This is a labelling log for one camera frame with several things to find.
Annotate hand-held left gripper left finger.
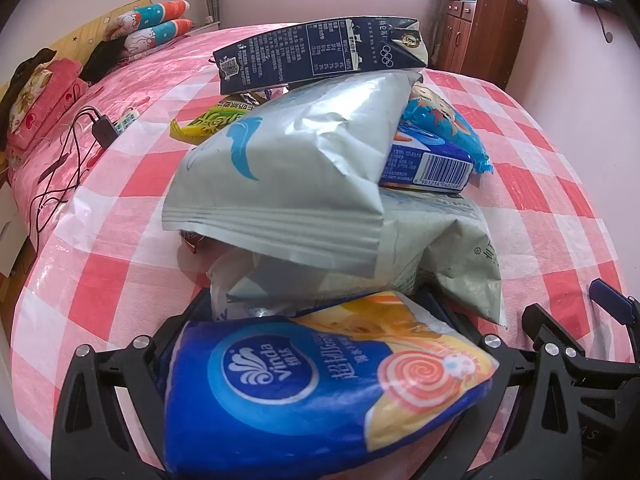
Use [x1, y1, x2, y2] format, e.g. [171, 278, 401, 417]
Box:
[50, 289, 213, 480]

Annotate white nightstand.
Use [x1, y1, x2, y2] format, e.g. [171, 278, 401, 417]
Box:
[0, 179, 37, 282]

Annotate pink bed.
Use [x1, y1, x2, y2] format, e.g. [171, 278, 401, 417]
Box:
[5, 24, 312, 242]

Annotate blue barcode box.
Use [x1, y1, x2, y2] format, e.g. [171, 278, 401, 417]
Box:
[377, 130, 474, 194]

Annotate dark brown cloth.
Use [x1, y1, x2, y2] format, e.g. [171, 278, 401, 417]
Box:
[0, 47, 57, 122]

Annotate pale grey crumpled bag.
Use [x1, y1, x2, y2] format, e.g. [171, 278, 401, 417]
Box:
[206, 194, 504, 332]

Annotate blue cartoon snack packet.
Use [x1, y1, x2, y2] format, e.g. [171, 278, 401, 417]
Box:
[399, 84, 494, 176]

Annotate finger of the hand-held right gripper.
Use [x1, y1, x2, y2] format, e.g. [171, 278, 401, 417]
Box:
[521, 304, 640, 397]
[588, 278, 640, 326]

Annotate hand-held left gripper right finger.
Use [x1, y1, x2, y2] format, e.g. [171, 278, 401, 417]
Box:
[416, 284, 584, 480]

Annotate black power adapter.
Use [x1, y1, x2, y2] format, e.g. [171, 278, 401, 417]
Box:
[91, 115, 119, 151]

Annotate yellow-green snack packet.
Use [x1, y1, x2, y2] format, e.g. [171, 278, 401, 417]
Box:
[169, 97, 262, 146]

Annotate black cable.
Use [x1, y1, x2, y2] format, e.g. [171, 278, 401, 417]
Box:
[27, 106, 103, 242]

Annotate black cloth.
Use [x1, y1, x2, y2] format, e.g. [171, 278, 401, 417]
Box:
[79, 37, 127, 84]

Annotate floral pillow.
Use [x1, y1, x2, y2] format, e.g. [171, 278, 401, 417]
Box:
[10, 66, 53, 134]

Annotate brown snack wrapper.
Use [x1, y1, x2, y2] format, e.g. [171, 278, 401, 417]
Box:
[179, 229, 204, 256]

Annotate wooden cabinet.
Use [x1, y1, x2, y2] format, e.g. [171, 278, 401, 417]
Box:
[434, 0, 529, 89]

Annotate white power strip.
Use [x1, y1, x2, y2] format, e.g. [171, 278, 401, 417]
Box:
[112, 107, 141, 136]

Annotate pink pillow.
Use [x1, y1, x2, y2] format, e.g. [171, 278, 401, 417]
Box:
[9, 57, 89, 152]

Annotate blue tissue pack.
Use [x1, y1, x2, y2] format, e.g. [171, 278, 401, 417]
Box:
[162, 290, 501, 479]

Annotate dark blue milk carton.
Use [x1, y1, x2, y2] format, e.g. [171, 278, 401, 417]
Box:
[212, 16, 429, 96]

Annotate silver snack bag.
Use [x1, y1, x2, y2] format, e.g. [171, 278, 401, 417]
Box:
[162, 70, 424, 279]

